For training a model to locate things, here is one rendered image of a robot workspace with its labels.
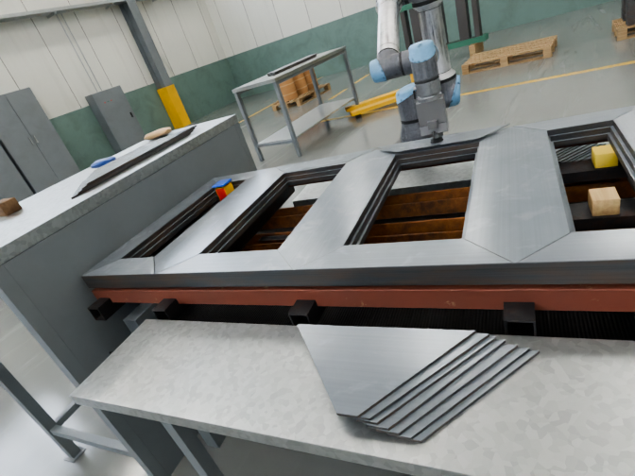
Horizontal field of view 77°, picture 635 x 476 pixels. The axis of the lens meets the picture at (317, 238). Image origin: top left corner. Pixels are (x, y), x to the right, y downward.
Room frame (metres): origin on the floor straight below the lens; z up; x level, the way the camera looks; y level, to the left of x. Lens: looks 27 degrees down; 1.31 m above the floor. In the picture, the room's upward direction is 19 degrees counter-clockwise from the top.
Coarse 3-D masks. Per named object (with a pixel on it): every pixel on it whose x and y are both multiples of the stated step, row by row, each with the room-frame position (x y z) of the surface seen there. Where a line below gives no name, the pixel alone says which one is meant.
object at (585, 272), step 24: (456, 144) 1.19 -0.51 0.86; (552, 144) 1.03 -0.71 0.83; (624, 144) 0.86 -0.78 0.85; (312, 168) 1.46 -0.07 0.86; (336, 168) 1.41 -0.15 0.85; (624, 168) 0.80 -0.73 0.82; (384, 192) 1.10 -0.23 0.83; (192, 216) 1.50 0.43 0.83; (240, 216) 1.23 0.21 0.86; (360, 216) 0.93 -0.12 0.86; (216, 240) 1.11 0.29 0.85; (360, 240) 0.87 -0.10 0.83; (456, 264) 0.60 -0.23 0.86; (480, 264) 0.58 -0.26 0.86; (504, 264) 0.56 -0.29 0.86; (528, 264) 0.54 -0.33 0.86; (552, 264) 0.52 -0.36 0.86; (576, 264) 0.51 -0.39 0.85; (600, 264) 0.49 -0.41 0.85; (624, 264) 0.47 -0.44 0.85
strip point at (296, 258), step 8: (296, 248) 0.87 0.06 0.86; (304, 248) 0.86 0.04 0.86; (312, 248) 0.85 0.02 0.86; (320, 248) 0.83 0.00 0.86; (328, 248) 0.82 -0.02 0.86; (336, 248) 0.81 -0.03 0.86; (288, 256) 0.85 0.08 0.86; (296, 256) 0.84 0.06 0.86; (304, 256) 0.82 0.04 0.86; (312, 256) 0.81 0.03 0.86; (320, 256) 0.80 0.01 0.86; (296, 264) 0.80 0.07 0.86
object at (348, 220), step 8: (320, 216) 1.01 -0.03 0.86; (328, 216) 0.99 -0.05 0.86; (336, 216) 0.97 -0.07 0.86; (344, 216) 0.96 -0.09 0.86; (352, 216) 0.94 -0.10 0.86; (304, 224) 1.00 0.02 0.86; (312, 224) 0.98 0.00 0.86; (320, 224) 0.96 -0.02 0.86; (328, 224) 0.95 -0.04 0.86; (336, 224) 0.93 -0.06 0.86; (344, 224) 0.92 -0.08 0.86; (352, 224) 0.90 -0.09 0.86
